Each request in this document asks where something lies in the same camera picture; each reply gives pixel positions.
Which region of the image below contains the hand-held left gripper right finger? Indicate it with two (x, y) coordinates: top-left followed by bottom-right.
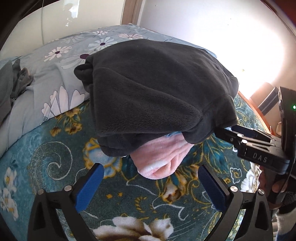
(197, 164), (274, 241)

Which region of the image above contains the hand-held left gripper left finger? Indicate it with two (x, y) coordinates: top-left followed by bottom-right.
(27, 163), (104, 241)

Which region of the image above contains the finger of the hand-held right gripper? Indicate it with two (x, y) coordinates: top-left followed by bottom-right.
(231, 125), (281, 144)
(215, 127), (274, 153)

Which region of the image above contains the dark and light grey fleece jacket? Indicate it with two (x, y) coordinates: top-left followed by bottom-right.
(74, 38), (240, 158)

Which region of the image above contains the person's right hand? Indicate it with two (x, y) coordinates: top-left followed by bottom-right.
(258, 170), (289, 210)

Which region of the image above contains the teal floral blanket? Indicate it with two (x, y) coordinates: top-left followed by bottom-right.
(0, 93), (271, 241)

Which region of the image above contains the pink fleece garment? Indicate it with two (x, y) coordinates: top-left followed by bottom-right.
(129, 134), (191, 180)

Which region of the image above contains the light blue daisy quilt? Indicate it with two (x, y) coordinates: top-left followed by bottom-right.
(0, 24), (218, 158)

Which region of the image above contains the grey cotton garment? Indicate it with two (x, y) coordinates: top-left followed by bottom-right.
(0, 59), (35, 127)

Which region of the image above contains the wooden door frame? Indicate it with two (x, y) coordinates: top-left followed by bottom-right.
(122, 0), (145, 26)

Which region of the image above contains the thin wall cable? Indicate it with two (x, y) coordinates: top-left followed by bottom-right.
(40, 0), (45, 45)

